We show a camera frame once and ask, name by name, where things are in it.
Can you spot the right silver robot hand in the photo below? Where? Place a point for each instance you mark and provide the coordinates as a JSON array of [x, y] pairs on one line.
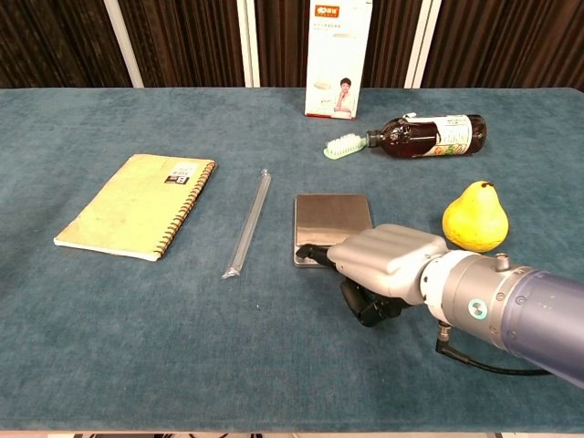
[[388, 255]]

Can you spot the yellow pear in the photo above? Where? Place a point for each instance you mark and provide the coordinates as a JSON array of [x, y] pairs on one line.
[[474, 219]]

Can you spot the right blue robot arm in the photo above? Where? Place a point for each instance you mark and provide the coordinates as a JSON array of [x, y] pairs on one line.
[[524, 310]]

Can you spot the silver digital kitchen scale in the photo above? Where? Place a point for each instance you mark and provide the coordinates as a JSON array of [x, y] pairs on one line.
[[328, 214]]

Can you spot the green scrub brush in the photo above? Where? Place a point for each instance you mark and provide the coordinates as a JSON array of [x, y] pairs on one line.
[[340, 147]]

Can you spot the dark brown labelled bottle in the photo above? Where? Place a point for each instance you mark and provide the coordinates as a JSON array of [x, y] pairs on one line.
[[410, 137]]

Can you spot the clear plastic straw tube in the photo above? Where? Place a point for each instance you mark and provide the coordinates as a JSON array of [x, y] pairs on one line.
[[248, 223]]

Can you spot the white orange carton box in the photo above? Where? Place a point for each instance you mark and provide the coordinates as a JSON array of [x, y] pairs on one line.
[[335, 55]]

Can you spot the teal table cloth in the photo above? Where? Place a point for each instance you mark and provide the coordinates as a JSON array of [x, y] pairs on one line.
[[182, 342]]

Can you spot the yellow spiral notebook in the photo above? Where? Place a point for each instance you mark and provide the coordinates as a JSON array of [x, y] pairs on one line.
[[132, 205]]

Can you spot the white partition frame post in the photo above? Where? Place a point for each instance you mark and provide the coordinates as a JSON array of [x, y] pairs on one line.
[[124, 45], [247, 45], [422, 45]]

